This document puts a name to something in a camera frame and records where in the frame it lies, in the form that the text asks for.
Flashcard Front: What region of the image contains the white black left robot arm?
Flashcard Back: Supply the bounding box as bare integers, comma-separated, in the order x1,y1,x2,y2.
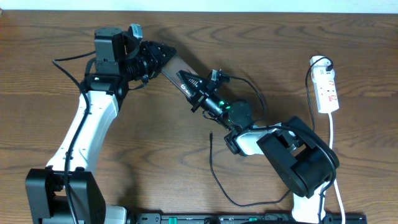
25,24,176,223

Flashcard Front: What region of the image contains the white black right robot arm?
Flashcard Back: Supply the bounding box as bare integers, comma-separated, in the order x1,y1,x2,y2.
176,70,340,223

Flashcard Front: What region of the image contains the white USB charger adapter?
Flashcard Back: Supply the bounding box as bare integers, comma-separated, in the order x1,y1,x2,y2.
310,55,333,72

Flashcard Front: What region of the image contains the white power strip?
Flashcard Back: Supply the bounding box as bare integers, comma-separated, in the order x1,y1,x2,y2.
311,67,339,114

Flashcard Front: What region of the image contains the black charging cable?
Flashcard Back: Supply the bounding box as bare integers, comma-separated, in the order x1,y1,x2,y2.
209,56,335,208

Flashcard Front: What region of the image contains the white power strip cord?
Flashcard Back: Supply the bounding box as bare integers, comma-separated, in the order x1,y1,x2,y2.
328,112,346,224

